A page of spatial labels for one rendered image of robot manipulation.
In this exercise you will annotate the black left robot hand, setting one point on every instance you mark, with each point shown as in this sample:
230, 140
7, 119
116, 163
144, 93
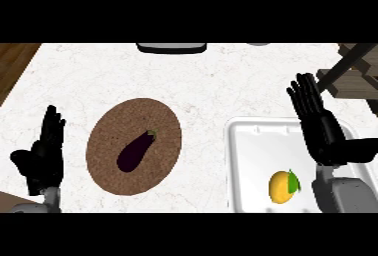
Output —
45, 156

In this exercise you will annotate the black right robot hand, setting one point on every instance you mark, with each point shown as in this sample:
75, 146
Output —
323, 130

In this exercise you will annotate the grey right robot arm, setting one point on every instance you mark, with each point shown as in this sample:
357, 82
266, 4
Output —
345, 191

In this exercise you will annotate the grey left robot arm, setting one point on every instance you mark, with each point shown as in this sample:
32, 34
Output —
42, 203

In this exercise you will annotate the white tray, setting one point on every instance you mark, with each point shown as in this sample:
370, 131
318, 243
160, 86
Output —
266, 156

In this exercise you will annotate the yellow lemon with green leaf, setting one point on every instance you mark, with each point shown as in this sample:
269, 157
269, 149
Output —
283, 186

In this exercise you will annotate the brown oval placemat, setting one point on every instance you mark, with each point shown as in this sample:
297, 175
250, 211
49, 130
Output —
134, 146

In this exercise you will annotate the dark purple eggplant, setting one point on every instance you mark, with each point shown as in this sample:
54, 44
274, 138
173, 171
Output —
135, 151

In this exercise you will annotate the small grey object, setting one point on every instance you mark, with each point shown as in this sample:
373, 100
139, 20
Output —
259, 44

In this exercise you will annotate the black and grey appliance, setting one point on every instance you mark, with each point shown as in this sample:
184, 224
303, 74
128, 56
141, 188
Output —
172, 48

